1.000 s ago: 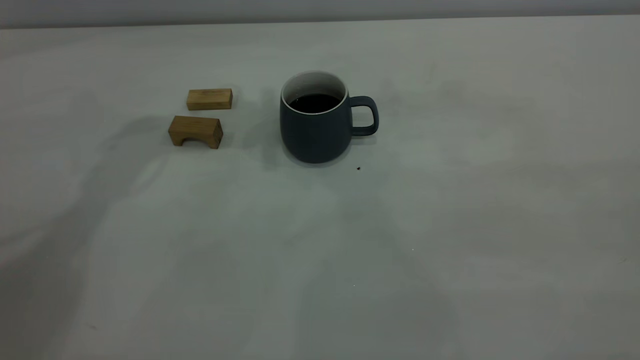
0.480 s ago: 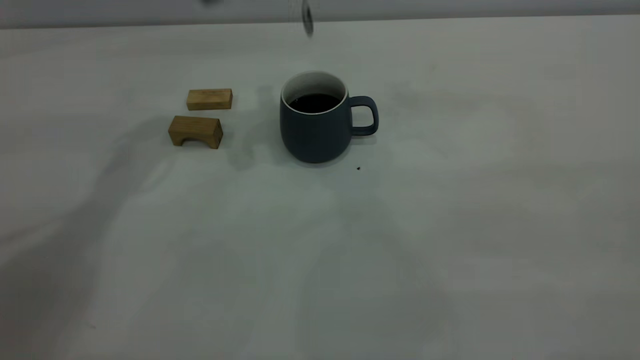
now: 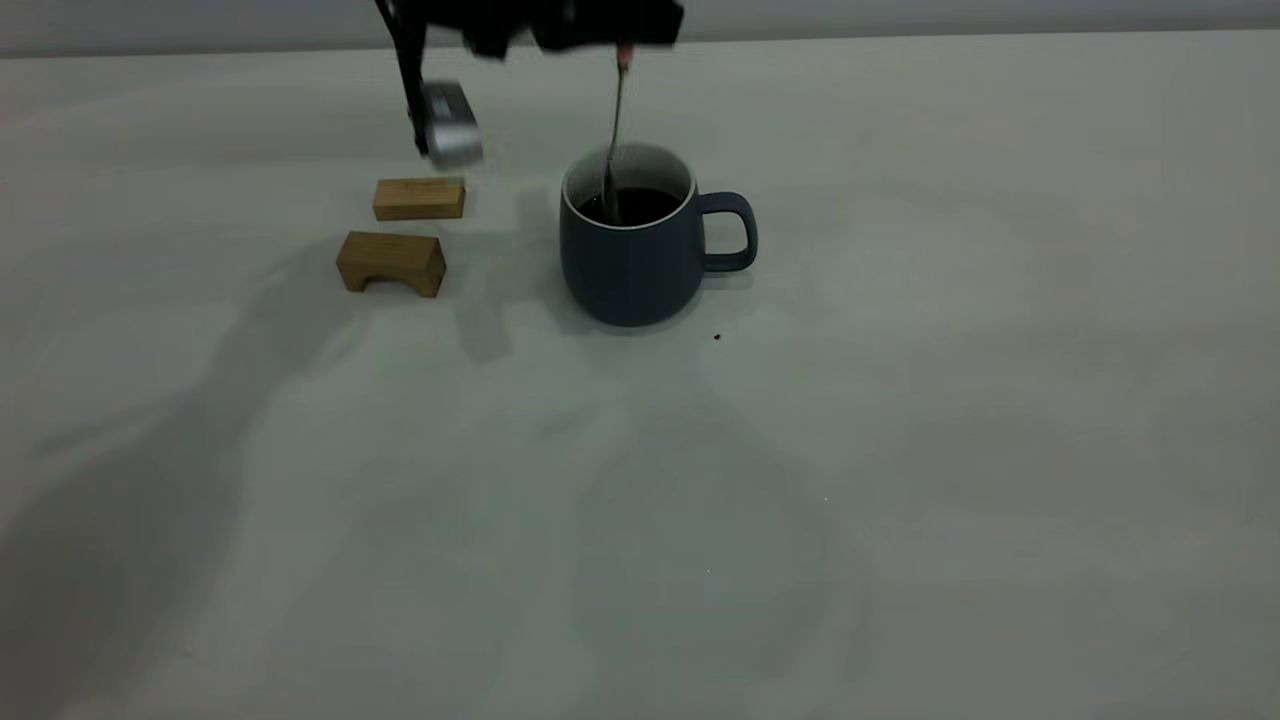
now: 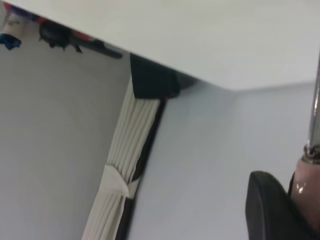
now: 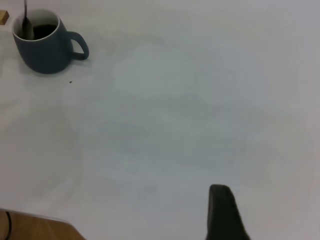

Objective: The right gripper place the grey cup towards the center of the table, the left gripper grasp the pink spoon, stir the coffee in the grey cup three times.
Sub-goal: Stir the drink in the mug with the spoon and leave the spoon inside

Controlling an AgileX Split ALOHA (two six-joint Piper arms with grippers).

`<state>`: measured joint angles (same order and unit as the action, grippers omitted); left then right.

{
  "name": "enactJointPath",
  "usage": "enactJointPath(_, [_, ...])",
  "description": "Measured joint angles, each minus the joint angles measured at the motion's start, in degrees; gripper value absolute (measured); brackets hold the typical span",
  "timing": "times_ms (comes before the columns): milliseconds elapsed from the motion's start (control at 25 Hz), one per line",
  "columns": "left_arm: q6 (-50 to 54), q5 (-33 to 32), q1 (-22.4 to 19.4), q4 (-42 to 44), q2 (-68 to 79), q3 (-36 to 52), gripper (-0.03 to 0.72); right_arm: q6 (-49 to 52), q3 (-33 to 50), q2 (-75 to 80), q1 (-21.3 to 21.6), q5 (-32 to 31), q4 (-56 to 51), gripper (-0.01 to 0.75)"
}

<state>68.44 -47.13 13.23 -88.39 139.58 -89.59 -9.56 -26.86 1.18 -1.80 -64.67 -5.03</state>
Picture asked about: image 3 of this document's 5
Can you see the dark grey ceramic mug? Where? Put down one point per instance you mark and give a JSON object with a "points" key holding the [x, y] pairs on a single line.
{"points": [[640, 270]]}

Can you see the flat rectangular wooden block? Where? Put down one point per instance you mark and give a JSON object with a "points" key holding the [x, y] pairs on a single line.
{"points": [[420, 199]]}

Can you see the arched wooden block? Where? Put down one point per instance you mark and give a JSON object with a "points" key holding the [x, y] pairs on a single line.
{"points": [[392, 258]]}

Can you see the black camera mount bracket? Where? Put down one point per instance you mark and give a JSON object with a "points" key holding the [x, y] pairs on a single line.
{"points": [[408, 70]]}

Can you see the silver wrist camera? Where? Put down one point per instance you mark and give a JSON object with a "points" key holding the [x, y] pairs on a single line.
{"points": [[452, 125]]}

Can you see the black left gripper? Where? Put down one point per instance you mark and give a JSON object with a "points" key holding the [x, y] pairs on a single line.
{"points": [[495, 22]]}

